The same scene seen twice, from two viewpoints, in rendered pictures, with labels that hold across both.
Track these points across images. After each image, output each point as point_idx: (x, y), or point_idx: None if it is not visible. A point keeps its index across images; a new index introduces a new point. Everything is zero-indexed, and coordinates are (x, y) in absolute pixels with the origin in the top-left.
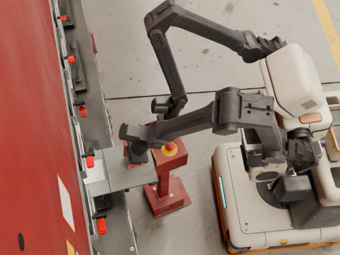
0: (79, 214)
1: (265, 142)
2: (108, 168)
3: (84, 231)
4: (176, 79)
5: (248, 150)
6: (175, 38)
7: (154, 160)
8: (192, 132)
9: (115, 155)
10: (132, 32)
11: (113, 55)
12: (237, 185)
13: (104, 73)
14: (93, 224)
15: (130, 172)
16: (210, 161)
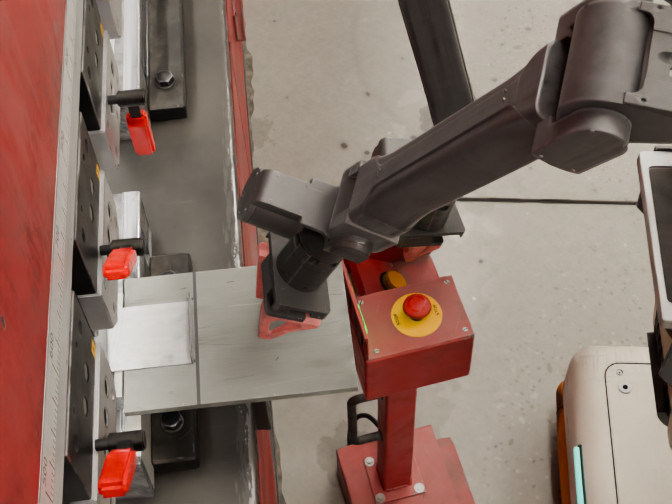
0: (3, 376)
1: None
2: (204, 332)
3: (18, 448)
4: (454, 72)
5: (670, 320)
6: (487, 46)
7: (363, 342)
8: (470, 184)
9: (231, 295)
10: (364, 20)
11: (302, 79)
12: (629, 478)
13: (270, 122)
14: (98, 468)
15: (270, 352)
16: (554, 405)
